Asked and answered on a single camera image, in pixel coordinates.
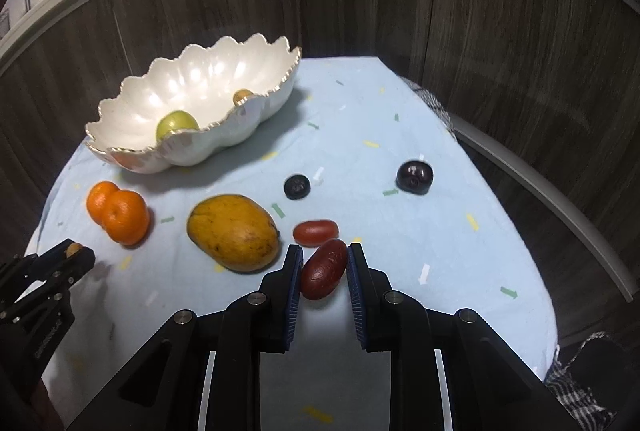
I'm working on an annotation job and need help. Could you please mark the small dark blueberry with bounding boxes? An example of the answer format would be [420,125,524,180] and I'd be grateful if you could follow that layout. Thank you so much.
[283,174,311,200]

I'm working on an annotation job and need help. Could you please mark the dark red jujube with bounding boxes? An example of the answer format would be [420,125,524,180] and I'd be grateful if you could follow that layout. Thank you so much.
[300,239,347,300]

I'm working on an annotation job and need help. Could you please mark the checkered cloth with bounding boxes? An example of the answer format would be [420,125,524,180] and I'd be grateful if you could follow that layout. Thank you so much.
[544,331,624,430]

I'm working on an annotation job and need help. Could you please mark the white scalloped ceramic bowl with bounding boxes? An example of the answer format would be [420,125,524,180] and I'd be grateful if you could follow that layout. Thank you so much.
[86,33,302,174]

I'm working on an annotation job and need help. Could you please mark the small brown longan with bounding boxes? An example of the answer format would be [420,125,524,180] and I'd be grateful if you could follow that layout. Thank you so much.
[65,243,84,259]

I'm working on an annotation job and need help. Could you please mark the yellow mango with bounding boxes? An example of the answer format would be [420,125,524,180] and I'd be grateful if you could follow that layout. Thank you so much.
[186,194,280,273]

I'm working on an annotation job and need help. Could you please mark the brown longan in bowl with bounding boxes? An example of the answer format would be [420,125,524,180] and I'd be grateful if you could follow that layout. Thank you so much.
[232,88,254,106]

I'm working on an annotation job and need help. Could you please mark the light blue patterned tablecloth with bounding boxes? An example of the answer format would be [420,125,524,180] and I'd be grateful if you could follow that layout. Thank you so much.
[32,57,558,422]

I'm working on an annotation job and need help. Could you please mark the green round fruit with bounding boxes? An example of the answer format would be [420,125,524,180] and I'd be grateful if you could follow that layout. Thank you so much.
[155,110,198,142]

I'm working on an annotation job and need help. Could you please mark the orange mandarin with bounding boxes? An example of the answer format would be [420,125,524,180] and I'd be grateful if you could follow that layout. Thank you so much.
[101,190,151,247]
[86,180,119,225]

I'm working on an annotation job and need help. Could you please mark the large dark grape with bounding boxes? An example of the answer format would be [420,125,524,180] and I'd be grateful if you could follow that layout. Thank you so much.
[396,160,434,196]

